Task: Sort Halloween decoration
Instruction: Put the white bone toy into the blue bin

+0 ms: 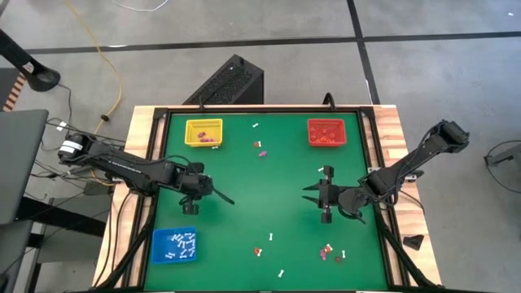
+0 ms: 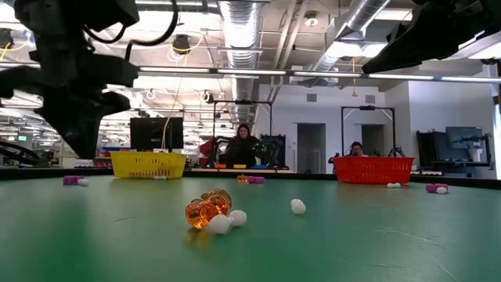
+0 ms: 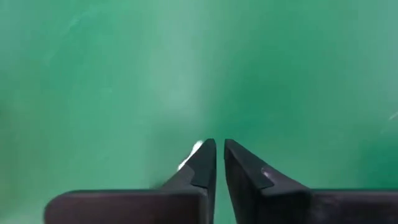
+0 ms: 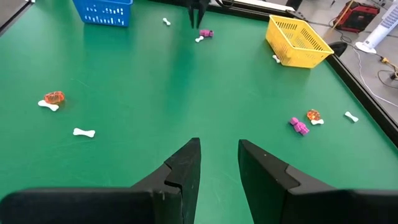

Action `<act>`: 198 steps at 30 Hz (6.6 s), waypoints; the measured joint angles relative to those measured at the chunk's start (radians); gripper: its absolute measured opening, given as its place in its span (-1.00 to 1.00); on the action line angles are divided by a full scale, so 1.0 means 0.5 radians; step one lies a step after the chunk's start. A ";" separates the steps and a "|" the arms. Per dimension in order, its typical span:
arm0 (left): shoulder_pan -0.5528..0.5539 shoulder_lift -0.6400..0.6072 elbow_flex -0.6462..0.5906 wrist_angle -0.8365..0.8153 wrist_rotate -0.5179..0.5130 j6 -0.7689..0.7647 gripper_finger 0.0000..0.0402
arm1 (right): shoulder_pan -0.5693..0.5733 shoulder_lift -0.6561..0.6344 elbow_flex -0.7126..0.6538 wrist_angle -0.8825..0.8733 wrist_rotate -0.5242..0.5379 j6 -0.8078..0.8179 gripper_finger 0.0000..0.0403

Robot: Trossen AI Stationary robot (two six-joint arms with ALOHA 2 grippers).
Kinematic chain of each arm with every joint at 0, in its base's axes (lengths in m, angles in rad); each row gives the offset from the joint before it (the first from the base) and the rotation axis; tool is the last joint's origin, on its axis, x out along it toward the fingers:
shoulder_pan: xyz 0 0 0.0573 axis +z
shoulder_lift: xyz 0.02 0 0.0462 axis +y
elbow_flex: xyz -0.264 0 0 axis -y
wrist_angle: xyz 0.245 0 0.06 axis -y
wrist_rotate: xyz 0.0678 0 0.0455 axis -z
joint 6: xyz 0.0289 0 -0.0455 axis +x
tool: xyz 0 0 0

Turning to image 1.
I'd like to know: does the green table mat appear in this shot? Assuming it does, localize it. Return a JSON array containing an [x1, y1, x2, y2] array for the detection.
[[144, 112, 387, 291]]

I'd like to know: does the black computer tower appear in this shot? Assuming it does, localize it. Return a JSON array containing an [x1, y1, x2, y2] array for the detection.
[[182, 54, 265, 106]]

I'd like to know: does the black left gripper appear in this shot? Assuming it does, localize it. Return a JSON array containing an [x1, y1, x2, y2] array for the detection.
[[174, 161, 236, 216]]

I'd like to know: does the yellow plastic basket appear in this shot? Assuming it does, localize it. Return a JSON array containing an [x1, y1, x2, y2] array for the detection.
[[184, 118, 224, 147]]

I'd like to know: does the grey desk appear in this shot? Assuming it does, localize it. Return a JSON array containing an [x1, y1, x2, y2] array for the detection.
[[0, 108, 50, 225]]

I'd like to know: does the blue plastic basket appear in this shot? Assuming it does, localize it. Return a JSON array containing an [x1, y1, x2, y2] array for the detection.
[[151, 226, 198, 265]]

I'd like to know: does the long yellow cable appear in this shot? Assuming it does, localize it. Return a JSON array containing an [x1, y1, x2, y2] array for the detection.
[[64, 0, 125, 131]]

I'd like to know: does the white floor cable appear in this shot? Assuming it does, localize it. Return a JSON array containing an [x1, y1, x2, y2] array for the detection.
[[109, 0, 170, 12]]

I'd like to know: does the black triangular bracket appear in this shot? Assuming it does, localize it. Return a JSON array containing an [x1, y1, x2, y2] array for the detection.
[[402, 234, 425, 251]]

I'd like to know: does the black floor stand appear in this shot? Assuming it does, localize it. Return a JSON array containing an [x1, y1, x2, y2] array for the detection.
[[0, 28, 61, 93]]

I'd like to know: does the red plastic basket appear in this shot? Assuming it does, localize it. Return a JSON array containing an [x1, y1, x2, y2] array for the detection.
[[306, 118, 348, 147]]

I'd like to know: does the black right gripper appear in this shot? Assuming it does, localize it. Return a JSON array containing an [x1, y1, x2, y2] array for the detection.
[[302, 165, 367, 225]]

